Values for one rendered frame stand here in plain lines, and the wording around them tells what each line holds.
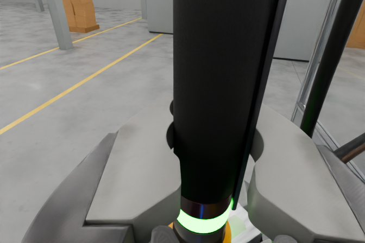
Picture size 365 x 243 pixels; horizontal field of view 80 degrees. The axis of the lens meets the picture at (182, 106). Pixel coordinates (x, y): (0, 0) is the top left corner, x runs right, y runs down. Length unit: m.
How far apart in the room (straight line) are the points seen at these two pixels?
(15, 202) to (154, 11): 6.56
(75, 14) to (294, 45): 6.74
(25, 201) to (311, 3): 5.72
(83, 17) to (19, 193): 6.63
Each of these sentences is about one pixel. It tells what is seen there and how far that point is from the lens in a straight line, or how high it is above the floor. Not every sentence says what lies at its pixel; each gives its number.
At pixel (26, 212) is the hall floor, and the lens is 2.41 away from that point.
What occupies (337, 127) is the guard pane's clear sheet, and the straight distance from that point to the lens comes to 1.35.
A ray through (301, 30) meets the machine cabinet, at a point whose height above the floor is 0.72.
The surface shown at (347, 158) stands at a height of 1.55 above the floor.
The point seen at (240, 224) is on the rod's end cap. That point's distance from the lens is 0.20.
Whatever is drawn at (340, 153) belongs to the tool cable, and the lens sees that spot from 0.29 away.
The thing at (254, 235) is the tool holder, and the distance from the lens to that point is 0.21.
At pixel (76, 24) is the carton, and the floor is 0.24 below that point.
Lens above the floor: 1.72
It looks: 31 degrees down
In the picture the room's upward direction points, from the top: 1 degrees clockwise
